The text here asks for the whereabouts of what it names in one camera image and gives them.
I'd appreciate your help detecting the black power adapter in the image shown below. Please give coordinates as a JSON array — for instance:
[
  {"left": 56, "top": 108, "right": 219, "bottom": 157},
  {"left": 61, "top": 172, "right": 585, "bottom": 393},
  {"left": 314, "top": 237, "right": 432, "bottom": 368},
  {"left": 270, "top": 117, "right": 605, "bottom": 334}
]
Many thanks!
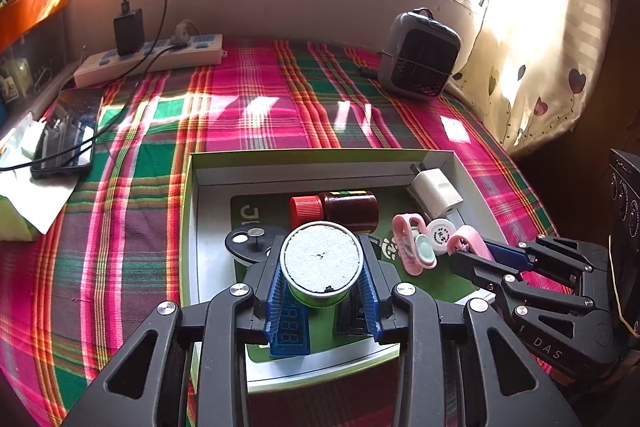
[{"left": 113, "top": 8, "right": 146, "bottom": 56}]

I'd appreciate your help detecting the white plug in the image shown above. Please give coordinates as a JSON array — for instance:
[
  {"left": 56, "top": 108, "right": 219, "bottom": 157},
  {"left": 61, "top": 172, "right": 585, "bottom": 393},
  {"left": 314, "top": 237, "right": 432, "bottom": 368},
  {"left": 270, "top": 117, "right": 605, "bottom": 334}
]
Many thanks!
[{"left": 172, "top": 21, "right": 201, "bottom": 45}]

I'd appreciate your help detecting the blue transparent display module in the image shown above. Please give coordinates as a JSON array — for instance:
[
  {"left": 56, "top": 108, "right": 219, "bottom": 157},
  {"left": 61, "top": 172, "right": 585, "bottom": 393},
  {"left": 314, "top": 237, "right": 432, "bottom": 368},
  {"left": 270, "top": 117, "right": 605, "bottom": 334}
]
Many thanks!
[{"left": 269, "top": 292, "right": 312, "bottom": 358}]

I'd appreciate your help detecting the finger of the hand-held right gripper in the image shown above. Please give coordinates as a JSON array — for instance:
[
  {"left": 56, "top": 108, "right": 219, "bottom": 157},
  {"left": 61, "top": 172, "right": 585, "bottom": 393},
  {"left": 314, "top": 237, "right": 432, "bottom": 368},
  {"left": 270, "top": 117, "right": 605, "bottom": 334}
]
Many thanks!
[
  {"left": 448, "top": 251, "right": 584, "bottom": 304},
  {"left": 486, "top": 234, "right": 608, "bottom": 292}
]

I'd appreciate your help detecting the small round white container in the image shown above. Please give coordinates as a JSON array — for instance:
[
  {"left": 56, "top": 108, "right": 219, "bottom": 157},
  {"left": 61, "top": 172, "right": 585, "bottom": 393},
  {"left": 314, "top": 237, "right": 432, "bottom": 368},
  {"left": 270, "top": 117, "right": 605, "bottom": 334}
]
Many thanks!
[{"left": 425, "top": 218, "right": 458, "bottom": 257}]

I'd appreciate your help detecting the green tissue packet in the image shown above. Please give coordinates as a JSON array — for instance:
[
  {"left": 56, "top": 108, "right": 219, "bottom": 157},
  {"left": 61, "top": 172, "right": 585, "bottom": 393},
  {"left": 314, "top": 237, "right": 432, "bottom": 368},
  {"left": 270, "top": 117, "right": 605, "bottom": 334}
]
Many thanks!
[{"left": 0, "top": 114, "right": 76, "bottom": 242}]

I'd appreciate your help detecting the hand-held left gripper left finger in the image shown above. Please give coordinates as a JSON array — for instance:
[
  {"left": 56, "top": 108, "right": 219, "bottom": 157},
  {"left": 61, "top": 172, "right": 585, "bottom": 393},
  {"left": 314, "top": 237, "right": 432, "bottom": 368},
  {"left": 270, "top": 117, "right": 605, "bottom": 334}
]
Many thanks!
[{"left": 60, "top": 247, "right": 291, "bottom": 427}]

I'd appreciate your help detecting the pink clip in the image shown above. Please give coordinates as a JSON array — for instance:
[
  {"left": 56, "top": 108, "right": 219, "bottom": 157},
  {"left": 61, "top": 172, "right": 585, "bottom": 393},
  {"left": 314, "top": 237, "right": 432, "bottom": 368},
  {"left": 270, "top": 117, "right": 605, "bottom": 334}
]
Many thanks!
[{"left": 446, "top": 226, "right": 496, "bottom": 264}]

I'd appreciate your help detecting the brown pill bottle red cap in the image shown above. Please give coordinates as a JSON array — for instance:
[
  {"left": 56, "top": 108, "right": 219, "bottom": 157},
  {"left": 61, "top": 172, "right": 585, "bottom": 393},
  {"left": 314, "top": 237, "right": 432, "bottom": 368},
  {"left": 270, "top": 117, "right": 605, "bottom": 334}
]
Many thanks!
[{"left": 289, "top": 190, "right": 379, "bottom": 235}]

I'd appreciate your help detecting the grey desktop fan heater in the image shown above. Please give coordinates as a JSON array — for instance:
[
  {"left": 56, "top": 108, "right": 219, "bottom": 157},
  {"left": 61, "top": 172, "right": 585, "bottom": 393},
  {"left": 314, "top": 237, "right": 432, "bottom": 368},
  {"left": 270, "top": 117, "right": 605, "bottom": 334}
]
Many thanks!
[{"left": 377, "top": 8, "right": 462, "bottom": 100}]

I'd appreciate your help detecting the pink clip device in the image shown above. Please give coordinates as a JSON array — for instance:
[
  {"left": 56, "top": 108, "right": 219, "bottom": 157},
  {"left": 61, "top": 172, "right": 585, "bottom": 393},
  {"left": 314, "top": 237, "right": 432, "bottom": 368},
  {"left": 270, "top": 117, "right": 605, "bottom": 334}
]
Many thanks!
[{"left": 391, "top": 213, "right": 438, "bottom": 277}]

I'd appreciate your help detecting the green can white lid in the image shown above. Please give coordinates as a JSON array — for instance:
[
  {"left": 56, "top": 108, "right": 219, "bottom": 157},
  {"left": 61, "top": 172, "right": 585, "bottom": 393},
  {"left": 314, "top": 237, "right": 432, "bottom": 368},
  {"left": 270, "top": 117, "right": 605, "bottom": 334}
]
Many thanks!
[{"left": 279, "top": 222, "right": 363, "bottom": 310}]

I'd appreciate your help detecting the white power strip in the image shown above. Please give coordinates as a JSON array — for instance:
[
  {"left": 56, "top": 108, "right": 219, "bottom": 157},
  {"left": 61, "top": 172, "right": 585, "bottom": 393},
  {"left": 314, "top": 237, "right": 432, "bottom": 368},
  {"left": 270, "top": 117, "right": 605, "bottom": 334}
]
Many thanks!
[{"left": 74, "top": 33, "right": 223, "bottom": 88}]

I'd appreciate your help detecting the cream heart print curtain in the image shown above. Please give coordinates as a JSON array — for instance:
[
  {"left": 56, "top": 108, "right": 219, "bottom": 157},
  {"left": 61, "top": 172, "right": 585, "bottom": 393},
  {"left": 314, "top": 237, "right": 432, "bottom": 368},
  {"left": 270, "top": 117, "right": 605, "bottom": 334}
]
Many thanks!
[{"left": 450, "top": 0, "right": 631, "bottom": 158}]

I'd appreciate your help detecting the orange box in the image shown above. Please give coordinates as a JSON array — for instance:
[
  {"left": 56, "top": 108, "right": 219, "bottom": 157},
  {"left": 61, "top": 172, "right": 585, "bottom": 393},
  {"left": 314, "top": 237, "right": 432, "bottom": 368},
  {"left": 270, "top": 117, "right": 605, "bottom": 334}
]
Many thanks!
[{"left": 0, "top": 0, "right": 70, "bottom": 52}]

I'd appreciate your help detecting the green grey cardboard box lid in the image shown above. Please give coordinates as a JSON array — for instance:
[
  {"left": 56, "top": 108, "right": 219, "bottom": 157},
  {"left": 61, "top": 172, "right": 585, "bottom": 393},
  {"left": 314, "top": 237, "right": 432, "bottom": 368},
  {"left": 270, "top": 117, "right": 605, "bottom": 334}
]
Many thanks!
[{"left": 179, "top": 149, "right": 501, "bottom": 395}]

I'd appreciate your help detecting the clear plastic bin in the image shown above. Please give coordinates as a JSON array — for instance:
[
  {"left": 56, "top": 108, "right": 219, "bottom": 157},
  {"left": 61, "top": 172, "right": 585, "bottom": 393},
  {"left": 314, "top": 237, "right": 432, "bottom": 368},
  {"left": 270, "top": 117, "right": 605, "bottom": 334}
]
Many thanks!
[{"left": 0, "top": 14, "right": 68, "bottom": 108}]

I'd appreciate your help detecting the black smartphone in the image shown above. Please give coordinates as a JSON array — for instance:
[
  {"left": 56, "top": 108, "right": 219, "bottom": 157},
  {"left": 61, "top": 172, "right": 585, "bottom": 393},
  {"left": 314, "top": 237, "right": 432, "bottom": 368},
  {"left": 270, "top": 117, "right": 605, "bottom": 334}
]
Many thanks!
[{"left": 30, "top": 88, "right": 105, "bottom": 180}]

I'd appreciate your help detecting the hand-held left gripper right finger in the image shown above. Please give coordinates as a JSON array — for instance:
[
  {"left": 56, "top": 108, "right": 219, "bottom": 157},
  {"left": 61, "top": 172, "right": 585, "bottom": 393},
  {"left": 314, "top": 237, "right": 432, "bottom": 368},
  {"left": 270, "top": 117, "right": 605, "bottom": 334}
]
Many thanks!
[{"left": 357, "top": 234, "right": 583, "bottom": 427}]

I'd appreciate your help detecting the white charger adapter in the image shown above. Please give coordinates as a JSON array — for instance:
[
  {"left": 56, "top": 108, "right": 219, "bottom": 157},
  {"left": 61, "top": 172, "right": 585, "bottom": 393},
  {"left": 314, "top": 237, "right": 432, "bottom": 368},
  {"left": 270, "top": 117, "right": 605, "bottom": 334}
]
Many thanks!
[{"left": 406, "top": 163, "right": 463, "bottom": 220}]

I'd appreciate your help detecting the plaid pink green blanket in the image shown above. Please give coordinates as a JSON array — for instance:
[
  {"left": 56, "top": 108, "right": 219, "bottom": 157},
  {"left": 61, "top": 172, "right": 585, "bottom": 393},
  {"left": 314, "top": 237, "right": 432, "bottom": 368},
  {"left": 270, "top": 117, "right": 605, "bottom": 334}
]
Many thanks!
[{"left": 0, "top": 38, "right": 576, "bottom": 427}]

